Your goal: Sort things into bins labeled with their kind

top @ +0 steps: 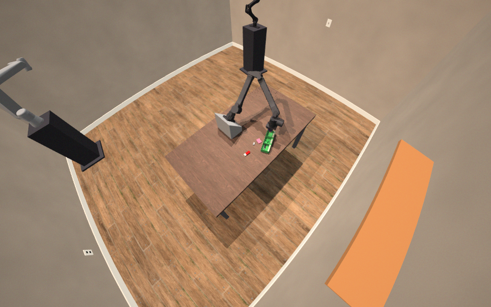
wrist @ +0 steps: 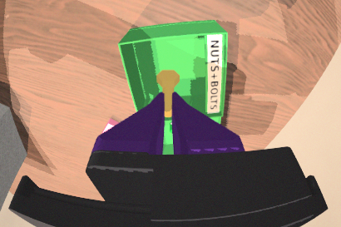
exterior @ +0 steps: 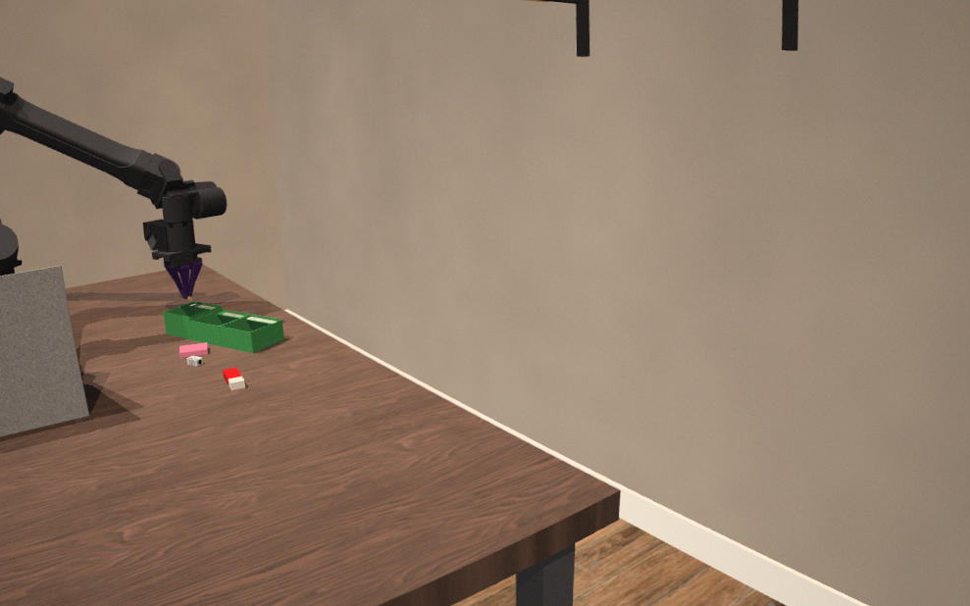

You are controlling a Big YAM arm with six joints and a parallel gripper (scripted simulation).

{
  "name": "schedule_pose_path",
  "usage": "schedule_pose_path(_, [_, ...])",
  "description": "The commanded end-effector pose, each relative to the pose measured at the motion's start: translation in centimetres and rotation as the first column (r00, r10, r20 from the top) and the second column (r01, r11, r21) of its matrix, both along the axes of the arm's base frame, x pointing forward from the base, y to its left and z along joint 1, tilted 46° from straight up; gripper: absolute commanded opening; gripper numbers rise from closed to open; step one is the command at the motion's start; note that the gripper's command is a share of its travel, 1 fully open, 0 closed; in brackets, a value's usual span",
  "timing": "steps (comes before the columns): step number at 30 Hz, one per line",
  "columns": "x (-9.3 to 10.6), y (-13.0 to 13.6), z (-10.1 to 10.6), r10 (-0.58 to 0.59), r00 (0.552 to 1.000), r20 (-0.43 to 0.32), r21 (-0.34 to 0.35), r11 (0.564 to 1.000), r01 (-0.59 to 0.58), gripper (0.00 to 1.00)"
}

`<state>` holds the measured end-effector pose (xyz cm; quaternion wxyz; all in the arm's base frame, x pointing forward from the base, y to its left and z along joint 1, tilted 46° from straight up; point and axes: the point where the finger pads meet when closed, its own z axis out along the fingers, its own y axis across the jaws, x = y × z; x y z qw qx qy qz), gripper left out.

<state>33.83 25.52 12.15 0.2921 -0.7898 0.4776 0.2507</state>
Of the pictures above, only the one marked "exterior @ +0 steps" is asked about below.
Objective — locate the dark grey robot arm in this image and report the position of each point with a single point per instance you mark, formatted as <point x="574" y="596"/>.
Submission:
<point x="127" y="164"/>

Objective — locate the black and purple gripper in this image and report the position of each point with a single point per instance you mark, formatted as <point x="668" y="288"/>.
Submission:
<point x="181" y="249"/>

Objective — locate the red and white eraser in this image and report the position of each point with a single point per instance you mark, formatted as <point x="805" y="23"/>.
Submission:
<point x="234" y="379"/>

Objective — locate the green three-compartment bin rack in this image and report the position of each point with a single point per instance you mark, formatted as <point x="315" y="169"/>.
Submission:
<point x="223" y="327"/>

